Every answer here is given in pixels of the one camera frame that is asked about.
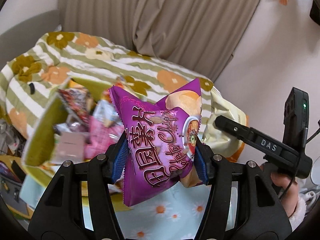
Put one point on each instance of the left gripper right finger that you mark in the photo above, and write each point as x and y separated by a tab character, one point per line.
259	212

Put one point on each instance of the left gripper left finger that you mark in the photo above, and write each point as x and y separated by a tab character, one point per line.
59	213

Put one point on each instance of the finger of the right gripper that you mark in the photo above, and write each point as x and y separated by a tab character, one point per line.
235	129

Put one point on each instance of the pink striped snack bag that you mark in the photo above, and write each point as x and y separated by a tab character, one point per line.
101	137

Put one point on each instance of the purple potato chips bag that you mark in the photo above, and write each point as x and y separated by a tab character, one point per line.
161	138

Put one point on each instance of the person right hand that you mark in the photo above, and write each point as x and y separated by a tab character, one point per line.
289	198

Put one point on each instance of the green cardboard box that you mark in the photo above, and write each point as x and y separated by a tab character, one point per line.
41	144

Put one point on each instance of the blue daisy tablecloth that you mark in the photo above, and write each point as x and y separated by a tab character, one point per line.
173	214

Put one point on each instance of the beige curtain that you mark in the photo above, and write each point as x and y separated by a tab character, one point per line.
201	35

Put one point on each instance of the floral striped bed blanket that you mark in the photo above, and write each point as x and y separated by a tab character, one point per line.
30	78

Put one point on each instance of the grey padded headboard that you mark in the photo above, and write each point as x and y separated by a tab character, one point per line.
23	36

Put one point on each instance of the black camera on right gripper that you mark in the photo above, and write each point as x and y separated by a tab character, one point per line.
296	119

